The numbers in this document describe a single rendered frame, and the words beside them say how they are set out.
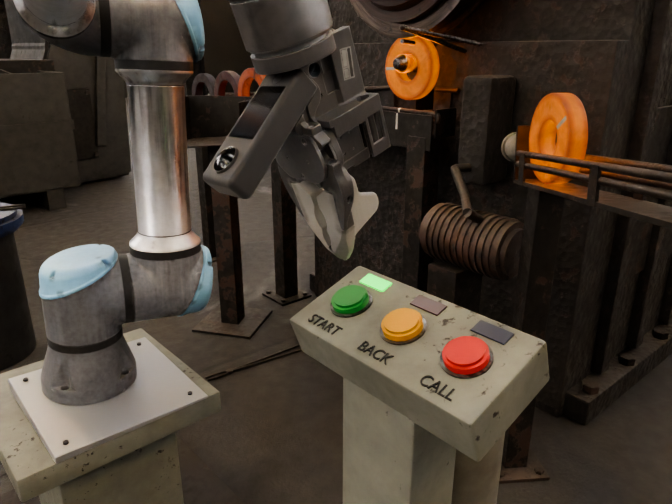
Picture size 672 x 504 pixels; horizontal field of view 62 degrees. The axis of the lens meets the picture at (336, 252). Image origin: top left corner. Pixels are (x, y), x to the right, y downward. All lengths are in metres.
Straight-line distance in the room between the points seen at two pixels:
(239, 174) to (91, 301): 0.55
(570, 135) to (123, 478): 0.94
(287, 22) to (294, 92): 0.05
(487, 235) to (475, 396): 0.70
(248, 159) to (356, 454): 0.34
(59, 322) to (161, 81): 0.40
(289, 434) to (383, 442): 0.83
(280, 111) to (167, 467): 0.79
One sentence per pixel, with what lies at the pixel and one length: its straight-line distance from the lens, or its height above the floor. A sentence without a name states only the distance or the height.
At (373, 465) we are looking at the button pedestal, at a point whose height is 0.46.
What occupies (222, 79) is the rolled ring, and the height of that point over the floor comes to 0.75.
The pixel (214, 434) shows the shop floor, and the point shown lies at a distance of 1.42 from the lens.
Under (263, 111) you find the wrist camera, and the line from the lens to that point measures 0.47.
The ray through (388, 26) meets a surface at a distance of 1.50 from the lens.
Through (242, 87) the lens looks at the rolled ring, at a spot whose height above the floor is 0.73.
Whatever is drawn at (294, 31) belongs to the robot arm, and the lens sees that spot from 0.46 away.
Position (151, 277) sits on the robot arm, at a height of 0.51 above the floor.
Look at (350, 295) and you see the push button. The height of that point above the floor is 0.61.
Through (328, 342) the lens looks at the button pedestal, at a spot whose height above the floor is 0.58.
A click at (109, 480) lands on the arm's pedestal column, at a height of 0.18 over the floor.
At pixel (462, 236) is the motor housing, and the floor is 0.49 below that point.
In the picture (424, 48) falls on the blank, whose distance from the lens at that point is 1.45.
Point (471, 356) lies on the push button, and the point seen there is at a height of 0.61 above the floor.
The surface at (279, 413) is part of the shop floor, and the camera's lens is 1.46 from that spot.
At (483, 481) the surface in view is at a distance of 0.78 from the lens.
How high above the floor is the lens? 0.85
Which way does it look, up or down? 20 degrees down
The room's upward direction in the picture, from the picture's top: straight up
